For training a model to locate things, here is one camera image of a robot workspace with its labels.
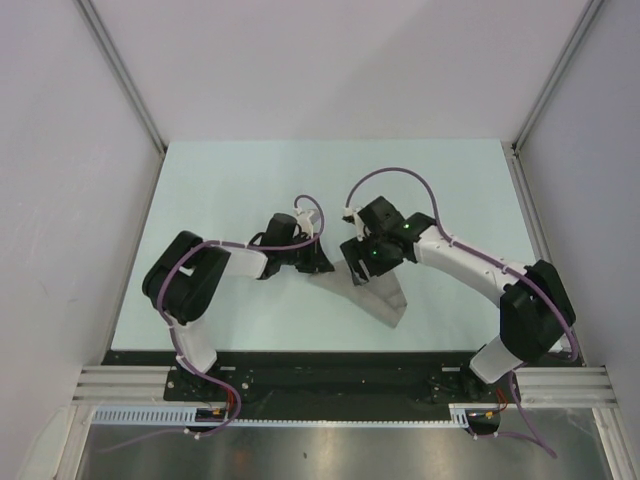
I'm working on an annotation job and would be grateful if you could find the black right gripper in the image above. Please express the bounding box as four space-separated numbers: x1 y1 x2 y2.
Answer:
341 230 404 285

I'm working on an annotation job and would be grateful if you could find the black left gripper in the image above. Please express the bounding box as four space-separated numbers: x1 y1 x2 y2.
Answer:
278 232 332 273

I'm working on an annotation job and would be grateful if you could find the grey cloth napkin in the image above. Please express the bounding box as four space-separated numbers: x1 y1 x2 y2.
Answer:
309 260 408 329

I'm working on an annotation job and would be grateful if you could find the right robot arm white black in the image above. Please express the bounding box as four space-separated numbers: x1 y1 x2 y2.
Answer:
340 197 575 401

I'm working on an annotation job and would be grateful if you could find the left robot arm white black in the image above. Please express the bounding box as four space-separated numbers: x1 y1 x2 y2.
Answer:
142 207 334 400

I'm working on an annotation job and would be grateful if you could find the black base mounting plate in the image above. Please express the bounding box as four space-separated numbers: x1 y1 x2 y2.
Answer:
103 351 526 424

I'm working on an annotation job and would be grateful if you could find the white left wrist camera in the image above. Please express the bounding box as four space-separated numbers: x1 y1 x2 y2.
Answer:
294 207 320 238

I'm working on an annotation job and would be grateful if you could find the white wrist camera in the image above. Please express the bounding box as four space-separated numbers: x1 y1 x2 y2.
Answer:
294 207 320 238
342 207 370 239

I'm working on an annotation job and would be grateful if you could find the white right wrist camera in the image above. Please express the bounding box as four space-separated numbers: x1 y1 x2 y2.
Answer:
342 207 370 239

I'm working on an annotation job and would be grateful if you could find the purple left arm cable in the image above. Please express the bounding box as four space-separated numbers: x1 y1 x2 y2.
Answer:
97 194 327 454

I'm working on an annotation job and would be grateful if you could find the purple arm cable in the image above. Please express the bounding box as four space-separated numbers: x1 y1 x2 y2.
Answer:
342 167 579 459
97 194 327 454

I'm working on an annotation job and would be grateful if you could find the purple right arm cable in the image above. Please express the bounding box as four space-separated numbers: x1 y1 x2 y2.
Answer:
342 167 579 459

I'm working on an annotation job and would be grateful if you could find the white slotted cable duct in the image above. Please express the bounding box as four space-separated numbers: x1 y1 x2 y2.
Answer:
93 403 471 427

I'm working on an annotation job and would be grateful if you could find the left aluminium corner post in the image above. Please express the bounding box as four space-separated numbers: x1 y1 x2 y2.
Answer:
74 0 168 154

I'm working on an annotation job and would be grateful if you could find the aluminium corner post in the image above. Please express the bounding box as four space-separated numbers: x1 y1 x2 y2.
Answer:
74 0 168 154
512 0 606 149

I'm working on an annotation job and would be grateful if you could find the right aluminium corner post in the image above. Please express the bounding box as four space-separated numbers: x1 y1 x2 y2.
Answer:
512 0 606 149

